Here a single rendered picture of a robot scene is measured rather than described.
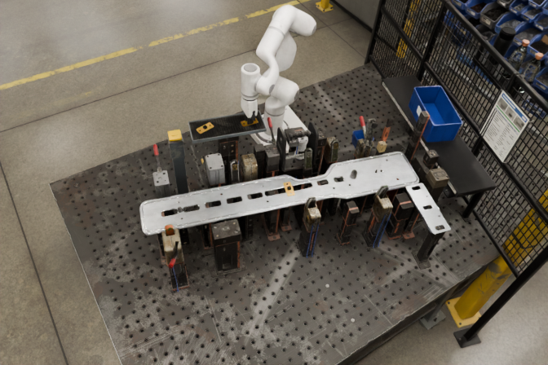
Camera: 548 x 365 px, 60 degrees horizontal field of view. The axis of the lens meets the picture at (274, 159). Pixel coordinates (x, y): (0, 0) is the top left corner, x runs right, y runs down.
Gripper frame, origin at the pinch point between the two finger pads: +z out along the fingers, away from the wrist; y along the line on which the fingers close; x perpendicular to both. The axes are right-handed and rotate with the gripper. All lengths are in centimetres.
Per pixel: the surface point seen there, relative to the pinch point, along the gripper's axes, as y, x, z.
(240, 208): 36.6, -20.2, 18.5
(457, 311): 99, 102, 117
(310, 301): 79, -2, 48
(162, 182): 12, -49, 13
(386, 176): 47, 55, 18
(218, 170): 17.9, -23.7, 9.5
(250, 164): 19.1, -7.4, 10.8
